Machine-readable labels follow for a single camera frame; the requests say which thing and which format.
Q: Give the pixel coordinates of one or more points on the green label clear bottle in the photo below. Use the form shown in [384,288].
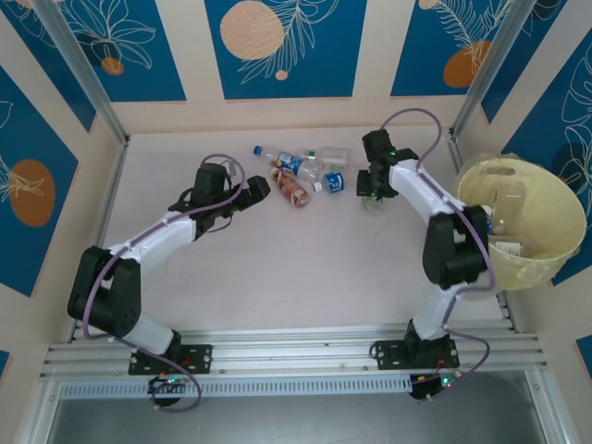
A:
[372,207]

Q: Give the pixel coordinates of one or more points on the white cap blue label bottle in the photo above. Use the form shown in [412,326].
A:
[334,181]

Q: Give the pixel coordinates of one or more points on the blue cap clear bottle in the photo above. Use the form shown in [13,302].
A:
[267,152]

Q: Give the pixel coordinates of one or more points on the blue yellow label bottle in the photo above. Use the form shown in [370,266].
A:
[296,163]

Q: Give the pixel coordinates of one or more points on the white label clear bottle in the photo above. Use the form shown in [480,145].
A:
[506,247]

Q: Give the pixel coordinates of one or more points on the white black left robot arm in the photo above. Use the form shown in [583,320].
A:
[157,236]

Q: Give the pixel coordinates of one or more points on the yellow translucent plastic bin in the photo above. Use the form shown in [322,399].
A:
[555,208]

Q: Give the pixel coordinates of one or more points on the clear square plastic bottle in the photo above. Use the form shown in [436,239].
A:
[335,157]

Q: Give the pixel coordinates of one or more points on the small green cap clear bottle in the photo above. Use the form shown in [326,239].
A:
[311,152]

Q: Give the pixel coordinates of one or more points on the blue floral wall panel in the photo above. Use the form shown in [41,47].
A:
[51,78]
[425,46]
[300,55]
[569,115]
[139,46]
[532,69]
[28,139]

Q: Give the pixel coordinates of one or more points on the aluminium frame post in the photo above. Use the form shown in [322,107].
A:
[83,69]
[490,60]

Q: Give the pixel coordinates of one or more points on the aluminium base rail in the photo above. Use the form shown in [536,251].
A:
[287,351]

